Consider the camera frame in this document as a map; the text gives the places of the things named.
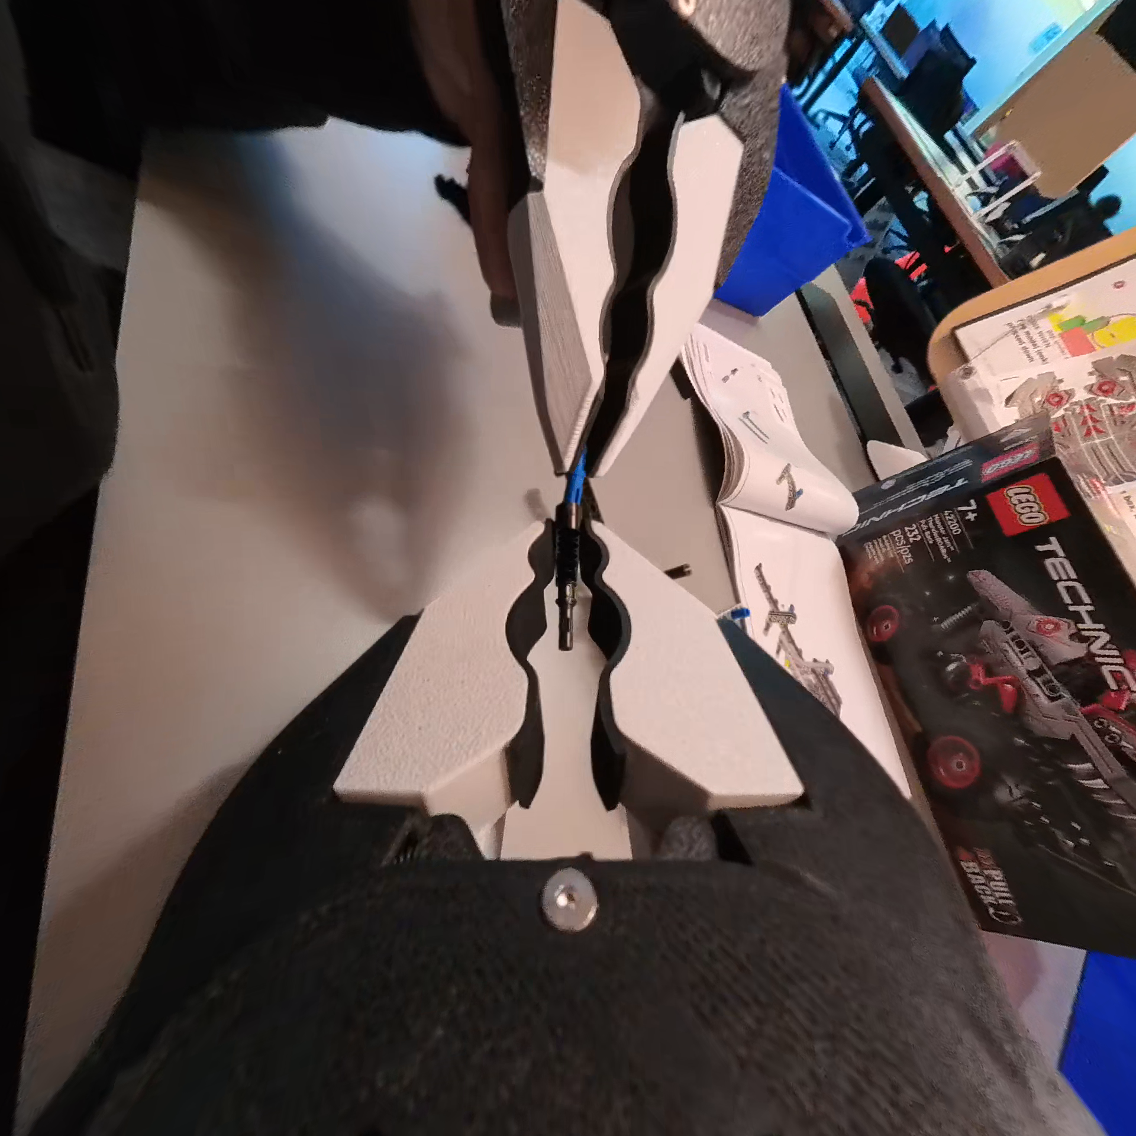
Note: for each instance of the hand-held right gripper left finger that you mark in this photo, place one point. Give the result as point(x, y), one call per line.
point(435, 701)

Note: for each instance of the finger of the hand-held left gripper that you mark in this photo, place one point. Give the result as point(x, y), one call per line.
point(577, 133)
point(701, 222)

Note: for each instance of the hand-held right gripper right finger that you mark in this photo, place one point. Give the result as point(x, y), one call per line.
point(701, 701)

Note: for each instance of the grey black brick model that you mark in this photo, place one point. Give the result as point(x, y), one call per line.
point(736, 614)

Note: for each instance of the black holed beam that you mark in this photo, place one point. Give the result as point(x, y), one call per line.
point(566, 577)

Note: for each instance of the white instruction booklet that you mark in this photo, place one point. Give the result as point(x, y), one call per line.
point(799, 533)

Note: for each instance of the blue pin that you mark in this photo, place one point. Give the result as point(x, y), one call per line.
point(577, 479)

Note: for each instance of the wooden office desk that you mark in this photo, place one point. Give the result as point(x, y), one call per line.
point(932, 178)

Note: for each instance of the grey desk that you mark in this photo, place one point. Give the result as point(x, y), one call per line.
point(267, 444)

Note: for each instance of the person's left hand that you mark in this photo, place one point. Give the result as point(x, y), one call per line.
point(493, 222)

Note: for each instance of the blue bin with white label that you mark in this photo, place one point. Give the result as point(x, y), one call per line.
point(799, 231)

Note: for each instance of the black red office chair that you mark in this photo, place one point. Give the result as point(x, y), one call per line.
point(893, 310)

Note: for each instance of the black flat panel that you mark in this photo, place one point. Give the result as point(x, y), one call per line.
point(857, 373)

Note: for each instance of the black toy truck box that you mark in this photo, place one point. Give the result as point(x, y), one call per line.
point(1003, 665)

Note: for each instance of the white folded paper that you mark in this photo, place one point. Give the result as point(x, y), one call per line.
point(896, 459)

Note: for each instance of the brown cardboard panel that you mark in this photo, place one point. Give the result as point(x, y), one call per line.
point(1065, 107)

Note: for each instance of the wooden instruction board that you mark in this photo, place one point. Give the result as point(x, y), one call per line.
point(1038, 302)

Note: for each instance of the clear plastic bag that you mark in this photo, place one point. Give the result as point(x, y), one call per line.
point(1065, 417)

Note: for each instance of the person's black jacket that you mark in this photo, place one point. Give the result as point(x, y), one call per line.
point(54, 355)

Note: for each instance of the blue plastic bin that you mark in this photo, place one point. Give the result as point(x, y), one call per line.
point(1106, 1047)

